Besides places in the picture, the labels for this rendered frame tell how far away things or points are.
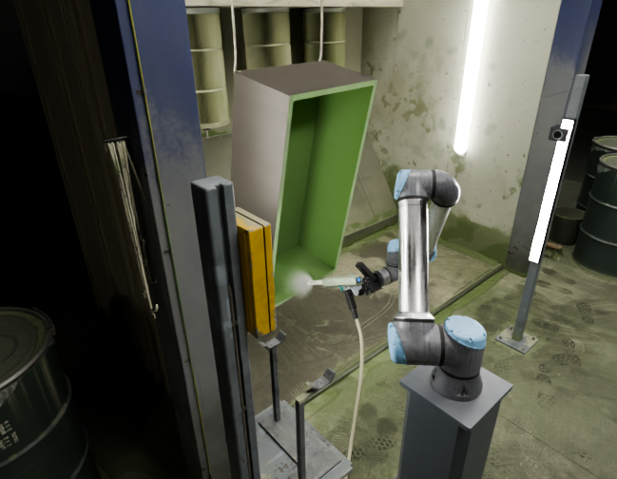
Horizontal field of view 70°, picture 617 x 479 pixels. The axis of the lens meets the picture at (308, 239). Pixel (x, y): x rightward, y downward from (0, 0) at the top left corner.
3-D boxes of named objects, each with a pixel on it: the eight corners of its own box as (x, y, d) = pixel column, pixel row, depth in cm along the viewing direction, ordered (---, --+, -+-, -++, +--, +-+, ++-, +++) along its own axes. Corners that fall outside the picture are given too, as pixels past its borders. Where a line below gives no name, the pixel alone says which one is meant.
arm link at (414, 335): (441, 369, 154) (437, 162, 166) (391, 366, 155) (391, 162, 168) (432, 364, 169) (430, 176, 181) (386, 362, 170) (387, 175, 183)
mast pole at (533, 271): (510, 339, 289) (575, 74, 216) (514, 336, 292) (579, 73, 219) (518, 343, 286) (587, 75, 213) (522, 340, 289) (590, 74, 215)
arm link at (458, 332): (486, 378, 158) (494, 339, 151) (437, 376, 160) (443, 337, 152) (474, 350, 172) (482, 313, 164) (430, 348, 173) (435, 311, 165)
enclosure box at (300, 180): (226, 279, 261) (234, 70, 193) (298, 244, 300) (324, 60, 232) (266, 313, 243) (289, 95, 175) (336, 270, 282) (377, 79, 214)
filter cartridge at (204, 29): (233, 143, 299) (221, 5, 261) (178, 146, 295) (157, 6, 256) (233, 130, 331) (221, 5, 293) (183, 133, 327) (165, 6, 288)
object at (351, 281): (375, 317, 205) (360, 270, 204) (366, 321, 203) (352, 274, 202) (323, 314, 248) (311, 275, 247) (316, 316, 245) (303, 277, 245)
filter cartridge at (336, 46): (315, 123, 355) (313, 6, 318) (297, 115, 385) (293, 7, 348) (354, 117, 369) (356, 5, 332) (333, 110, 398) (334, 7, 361)
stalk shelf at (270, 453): (225, 441, 132) (224, 438, 131) (284, 402, 145) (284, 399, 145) (290, 520, 111) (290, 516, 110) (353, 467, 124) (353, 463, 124)
